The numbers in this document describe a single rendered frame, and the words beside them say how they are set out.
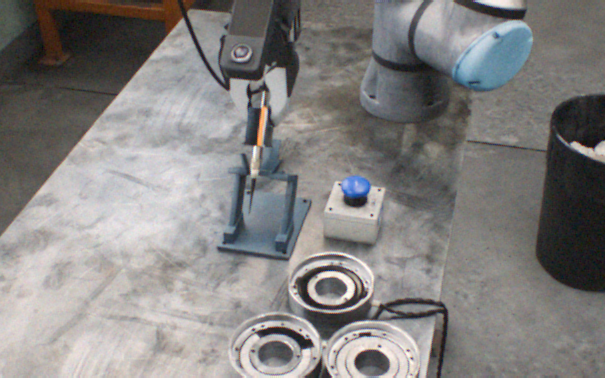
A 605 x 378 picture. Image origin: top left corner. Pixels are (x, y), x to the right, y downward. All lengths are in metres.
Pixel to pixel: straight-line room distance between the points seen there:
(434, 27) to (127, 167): 0.51
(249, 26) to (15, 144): 2.04
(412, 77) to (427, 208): 0.25
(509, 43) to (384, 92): 0.25
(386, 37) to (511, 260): 1.15
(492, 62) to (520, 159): 1.54
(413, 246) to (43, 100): 2.17
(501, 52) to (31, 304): 0.72
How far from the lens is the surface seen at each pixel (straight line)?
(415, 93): 1.33
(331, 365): 0.92
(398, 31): 1.28
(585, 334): 2.18
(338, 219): 1.09
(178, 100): 1.42
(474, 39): 1.18
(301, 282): 1.01
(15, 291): 1.10
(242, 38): 0.90
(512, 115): 2.93
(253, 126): 1.01
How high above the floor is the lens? 1.53
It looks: 38 degrees down
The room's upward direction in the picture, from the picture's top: 1 degrees counter-clockwise
